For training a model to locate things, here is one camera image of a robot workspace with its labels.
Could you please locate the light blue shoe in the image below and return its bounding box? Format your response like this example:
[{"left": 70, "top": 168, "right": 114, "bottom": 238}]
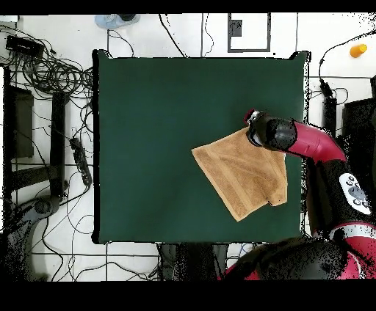
[{"left": 94, "top": 13, "right": 141, "bottom": 30}]

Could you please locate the orange plastic cup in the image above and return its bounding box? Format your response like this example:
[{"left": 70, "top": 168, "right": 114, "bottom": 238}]
[{"left": 349, "top": 43, "right": 369, "bottom": 59}]

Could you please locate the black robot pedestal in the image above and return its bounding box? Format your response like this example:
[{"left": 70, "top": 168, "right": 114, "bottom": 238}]
[{"left": 158, "top": 243, "right": 230, "bottom": 281}]

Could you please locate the dark green tablecloth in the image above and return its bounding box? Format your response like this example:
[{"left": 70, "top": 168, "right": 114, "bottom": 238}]
[{"left": 91, "top": 48, "right": 312, "bottom": 245}]

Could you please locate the black stand base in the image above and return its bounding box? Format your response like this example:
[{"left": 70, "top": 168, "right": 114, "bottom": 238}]
[{"left": 5, "top": 194, "right": 62, "bottom": 281}]

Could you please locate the orange terry towel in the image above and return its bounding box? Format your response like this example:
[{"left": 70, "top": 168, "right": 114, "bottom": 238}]
[{"left": 191, "top": 126, "right": 289, "bottom": 222}]

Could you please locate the coiled black cable bundle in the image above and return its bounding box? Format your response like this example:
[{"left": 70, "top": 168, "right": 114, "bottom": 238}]
[{"left": 0, "top": 26, "right": 95, "bottom": 99}]

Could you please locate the long black power strip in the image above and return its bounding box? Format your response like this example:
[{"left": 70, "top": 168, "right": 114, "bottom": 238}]
[{"left": 69, "top": 137, "right": 93, "bottom": 186}]

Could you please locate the flat black box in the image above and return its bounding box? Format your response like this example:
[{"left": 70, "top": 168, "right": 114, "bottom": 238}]
[{"left": 4, "top": 34, "right": 46, "bottom": 58}]

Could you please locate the black metal frame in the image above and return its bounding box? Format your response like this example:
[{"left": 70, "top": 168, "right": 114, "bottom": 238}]
[
  {"left": 2, "top": 67, "right": 70, "bottom": 200},
  {"left": 321, "top": 76, "right": 376, "bottom": 203}
]

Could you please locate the grey rectangular floor frame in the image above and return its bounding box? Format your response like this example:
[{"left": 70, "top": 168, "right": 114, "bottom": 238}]
[{"left": 227, "top": 12, "right": 272, "bottom": 54}]

